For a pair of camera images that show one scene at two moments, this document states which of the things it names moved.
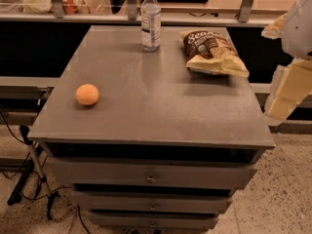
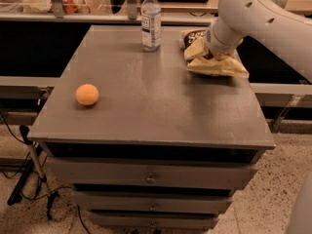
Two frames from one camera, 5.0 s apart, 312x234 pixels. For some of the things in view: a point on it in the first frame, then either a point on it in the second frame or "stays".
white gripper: [298, 33] → [218, 42]
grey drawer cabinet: [163, 147] stays
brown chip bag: [210, 53] stays
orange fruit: [87, 94] stays
